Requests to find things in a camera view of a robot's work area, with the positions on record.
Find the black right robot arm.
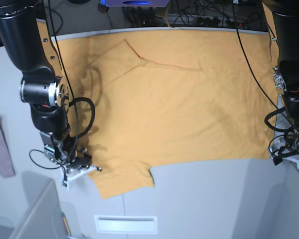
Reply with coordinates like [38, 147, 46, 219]
[0, 0, 96, 175]

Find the purple box with blue oval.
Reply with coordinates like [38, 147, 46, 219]
[100, 0, 169, 7]

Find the orange pencil in bin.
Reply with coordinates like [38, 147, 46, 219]
[62, 213, 71, 236]

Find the orange yellow T-shirt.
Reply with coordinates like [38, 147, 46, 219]
[57, 30, 277, 199]

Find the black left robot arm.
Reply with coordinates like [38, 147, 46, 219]
[262, 0, 299, 165]

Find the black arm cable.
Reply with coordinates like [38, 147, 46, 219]
[69, 97, 96, 139]
[264, 107, 290, 132]

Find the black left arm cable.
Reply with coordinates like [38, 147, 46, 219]
[264, 107, 290, 132]

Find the white paper label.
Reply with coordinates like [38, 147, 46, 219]
[94, 215, 157, 235]

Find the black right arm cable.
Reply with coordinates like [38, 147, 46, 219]
[69, 97, 96, 139]

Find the grey left bin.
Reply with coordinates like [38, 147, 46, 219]
[10, 179, 69, 239]

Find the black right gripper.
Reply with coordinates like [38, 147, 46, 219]
[40, 132, 102, 172]

